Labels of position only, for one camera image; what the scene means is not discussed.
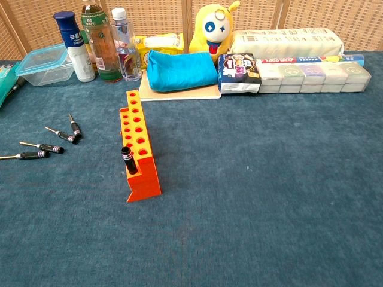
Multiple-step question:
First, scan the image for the black handled screwdriver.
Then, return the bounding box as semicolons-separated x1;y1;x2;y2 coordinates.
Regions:
0;150;51;161
120;146;139;175
68;113;83;141
19;141;65;155
44;126;79;145

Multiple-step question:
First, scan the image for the orange screwdriver holder rack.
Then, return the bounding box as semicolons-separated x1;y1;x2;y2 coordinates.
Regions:
118;89;162;203

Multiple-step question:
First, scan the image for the wooden cutting board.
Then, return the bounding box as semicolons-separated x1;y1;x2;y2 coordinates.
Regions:
139;70;222;102

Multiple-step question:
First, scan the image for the blue carpet table cover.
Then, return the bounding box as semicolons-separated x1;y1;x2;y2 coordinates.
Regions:
0;50;383;287

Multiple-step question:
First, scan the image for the blue folded cloth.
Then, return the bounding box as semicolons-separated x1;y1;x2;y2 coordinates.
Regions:
145;49;218;93

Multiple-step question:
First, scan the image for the yellow snack bag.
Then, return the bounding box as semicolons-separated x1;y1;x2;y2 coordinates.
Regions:
133;32;185;71

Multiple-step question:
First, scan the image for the yellow plush toy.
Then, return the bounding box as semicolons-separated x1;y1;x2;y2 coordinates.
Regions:
188;1;241;63

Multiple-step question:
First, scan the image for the plastic food wrap box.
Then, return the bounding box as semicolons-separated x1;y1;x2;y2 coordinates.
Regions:
256;54;366;65

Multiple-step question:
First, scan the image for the clear water bottle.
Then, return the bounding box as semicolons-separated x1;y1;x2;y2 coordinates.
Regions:
110;7;143;82

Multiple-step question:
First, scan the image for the green label tea bottle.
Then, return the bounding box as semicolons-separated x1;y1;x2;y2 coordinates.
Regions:
80;0;123;84

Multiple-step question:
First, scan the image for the wicker folding screen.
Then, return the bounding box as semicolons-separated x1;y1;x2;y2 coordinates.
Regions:
0;0;383;60

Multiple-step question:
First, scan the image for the large white tissue pack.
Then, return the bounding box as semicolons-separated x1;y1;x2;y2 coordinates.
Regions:
232;27;344;59

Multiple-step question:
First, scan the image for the pastel pocket tissue multipack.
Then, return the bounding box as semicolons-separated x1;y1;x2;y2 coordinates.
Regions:
256;62;372;94

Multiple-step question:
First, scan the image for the white bottle blue cap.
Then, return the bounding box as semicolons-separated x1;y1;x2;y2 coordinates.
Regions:
53;11;96;83

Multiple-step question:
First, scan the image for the clear container teal lid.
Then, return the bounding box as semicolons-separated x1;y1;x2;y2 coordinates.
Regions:
14;43;75;87

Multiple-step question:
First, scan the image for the teal white plastic bag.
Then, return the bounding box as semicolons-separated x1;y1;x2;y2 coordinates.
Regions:
0;62;20;108

